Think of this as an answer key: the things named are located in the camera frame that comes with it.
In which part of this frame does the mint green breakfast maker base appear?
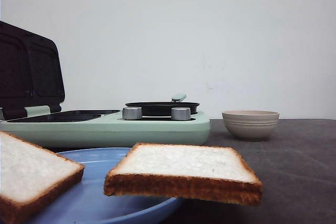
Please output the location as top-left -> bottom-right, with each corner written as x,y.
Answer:
1,110 -> 211,149

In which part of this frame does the blue plate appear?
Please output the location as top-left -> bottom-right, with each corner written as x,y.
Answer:
28,147 -> 182,223

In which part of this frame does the beige ceramic bowl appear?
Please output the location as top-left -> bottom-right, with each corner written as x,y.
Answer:
222,110 -> 280,141

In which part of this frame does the left silver control knob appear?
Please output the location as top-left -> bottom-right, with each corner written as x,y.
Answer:
122,106 -> 142,120

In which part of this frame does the right silver control knob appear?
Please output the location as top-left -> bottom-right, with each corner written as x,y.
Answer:
171,107 -> 191,121

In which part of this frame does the silver control knob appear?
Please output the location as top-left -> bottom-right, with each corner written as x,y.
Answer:
171,107 -> 191,121
122,106 -> 142,120

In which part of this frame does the breakfast maker hinged lid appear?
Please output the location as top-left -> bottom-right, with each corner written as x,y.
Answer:
1,22 -> 65,120

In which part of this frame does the black frying pan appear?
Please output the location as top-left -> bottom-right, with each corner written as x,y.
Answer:
125,93 -> 200,116

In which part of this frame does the bread slice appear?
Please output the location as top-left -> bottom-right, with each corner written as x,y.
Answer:
103,143 -> 263,206
1,132 -> 85,223

